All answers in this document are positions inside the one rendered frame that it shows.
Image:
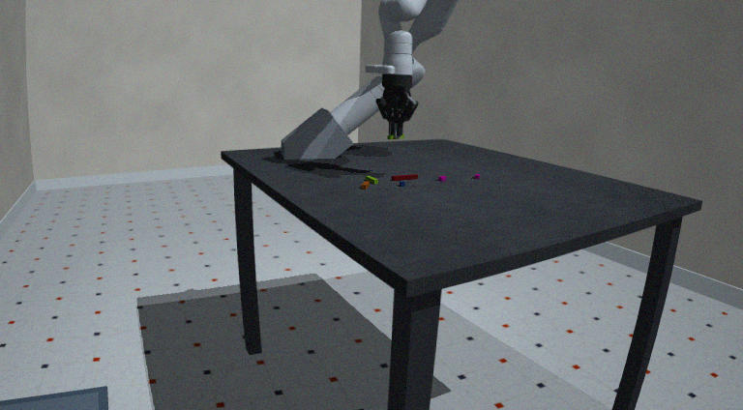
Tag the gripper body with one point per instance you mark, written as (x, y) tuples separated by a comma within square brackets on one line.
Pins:
[(399, 85)]

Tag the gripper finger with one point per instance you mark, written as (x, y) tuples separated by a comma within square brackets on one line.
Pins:
[(400, 115), (387, 112)]

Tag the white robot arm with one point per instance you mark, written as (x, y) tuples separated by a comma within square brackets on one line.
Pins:
[(398, 47)]

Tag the red rod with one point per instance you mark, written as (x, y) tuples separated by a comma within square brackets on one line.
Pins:
[(404, 177)]

